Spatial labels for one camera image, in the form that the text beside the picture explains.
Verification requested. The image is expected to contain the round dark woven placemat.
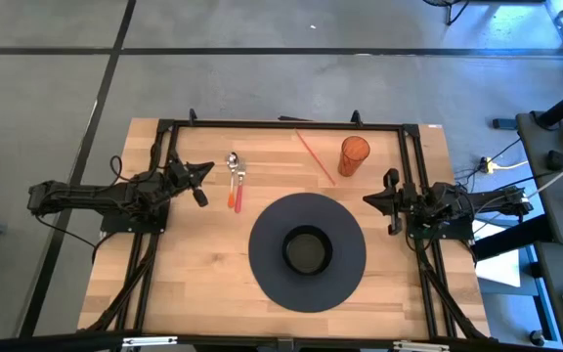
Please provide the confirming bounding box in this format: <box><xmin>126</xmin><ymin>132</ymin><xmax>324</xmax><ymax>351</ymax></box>
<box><xmin>247</xmin><ymin>192</ymin><xmax>368</xmax><ymax>314</ymax></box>

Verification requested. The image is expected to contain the black bowl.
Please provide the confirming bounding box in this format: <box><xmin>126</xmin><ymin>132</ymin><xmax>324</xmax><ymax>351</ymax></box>
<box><xmin>281</xmin><ymin>225</ymin><xmax>334</xmax><ymax>276</ymax></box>

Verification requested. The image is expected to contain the black floor fan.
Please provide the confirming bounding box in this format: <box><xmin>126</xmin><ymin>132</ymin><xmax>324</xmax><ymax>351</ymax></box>
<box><xmin>421</xmin><ymin>0</ymin><xmax>472</xmax><ymax>26</ymax></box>

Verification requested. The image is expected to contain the silver bracket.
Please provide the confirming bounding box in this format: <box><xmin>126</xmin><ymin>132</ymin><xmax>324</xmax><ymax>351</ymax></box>
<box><xmin>120</xmin><ymin>335</ymin><xmax>178</xmax><ymax>350</ymax></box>
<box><xmin>392</xmin><ymin>339</ymin><xmax>452</xmax><ymax>352</ymax></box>

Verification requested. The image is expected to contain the spoon with orange handle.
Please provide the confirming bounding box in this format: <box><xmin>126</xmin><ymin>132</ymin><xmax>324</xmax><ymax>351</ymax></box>
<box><xmin>225</xmin><ymin>152</ymin><xmax>240</xmax><ymax>209</ymax></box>

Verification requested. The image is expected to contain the white cable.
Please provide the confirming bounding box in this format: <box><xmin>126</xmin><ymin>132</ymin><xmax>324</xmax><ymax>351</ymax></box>
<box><xmin>527</xmin><ymin>148</ymin><xmax>563</xmax><ymax>199</ymax></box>

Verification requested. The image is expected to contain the fork with pink-red handle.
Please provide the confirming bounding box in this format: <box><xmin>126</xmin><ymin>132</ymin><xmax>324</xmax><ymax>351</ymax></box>
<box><xmin>234</xmin><ymin>156</ymin><xmax>248</xmax><ymax>214</ymax></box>

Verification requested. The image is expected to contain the black aluminium table frame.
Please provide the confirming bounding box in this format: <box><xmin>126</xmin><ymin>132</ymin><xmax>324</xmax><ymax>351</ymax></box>
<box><xmin>78</xmin><ymin>108</ymin><xmax>496</xmax><ymax>343</ymax></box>

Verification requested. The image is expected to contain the yellow power cable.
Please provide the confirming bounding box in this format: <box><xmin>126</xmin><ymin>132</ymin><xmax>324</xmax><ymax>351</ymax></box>
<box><xmin>478</xmin><ymin>155</ymin><xmax>530</xmax><ymax>176</ymax></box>

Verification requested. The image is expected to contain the orange faceted plastic tumbler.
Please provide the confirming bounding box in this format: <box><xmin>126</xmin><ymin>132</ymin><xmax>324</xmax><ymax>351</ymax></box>
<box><xmin>337</xmin><ymin>135</ymin><xmax>371</xmax><ymax>178</ymax></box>

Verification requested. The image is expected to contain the black floor cable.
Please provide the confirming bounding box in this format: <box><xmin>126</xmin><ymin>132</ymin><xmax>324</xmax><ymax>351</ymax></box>
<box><xmin>33</xmin><ymin>213</ymin><xmax>101</xmax><ymax>266</ymax></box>

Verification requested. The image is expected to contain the black computer mouse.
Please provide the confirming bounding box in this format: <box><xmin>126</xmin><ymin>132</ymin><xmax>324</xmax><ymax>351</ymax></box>
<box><xmin>546</xmin><ymin>149</ymin><xmax>563</xmax><ymax>173</ymax></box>

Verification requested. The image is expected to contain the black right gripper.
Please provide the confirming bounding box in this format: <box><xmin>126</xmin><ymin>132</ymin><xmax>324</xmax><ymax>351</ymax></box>
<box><xmin>363</xmin><ymin>167</ymin><xmax>412</xmax><ymax>237</ymax></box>

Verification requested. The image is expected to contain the black overhead mount bar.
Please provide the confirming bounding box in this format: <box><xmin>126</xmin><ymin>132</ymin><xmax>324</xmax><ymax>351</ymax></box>
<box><xmin>0</xmin><ymin>330</ymin><xmax>563</xmax><ymax>352</ymax></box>

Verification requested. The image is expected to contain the red-orange drinking straw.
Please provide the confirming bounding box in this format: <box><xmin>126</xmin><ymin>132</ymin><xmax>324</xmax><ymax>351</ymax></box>
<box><xmin>294</xmin><ymin>128</ymin><xmax>337</xmax><ymax>187</ymax></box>

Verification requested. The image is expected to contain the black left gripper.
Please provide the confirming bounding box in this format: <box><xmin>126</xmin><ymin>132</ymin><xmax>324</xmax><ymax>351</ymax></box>
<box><xmin>167</xmin><ymin>154</ymin><xmax>214</xmax><ymax>207</ymax></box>

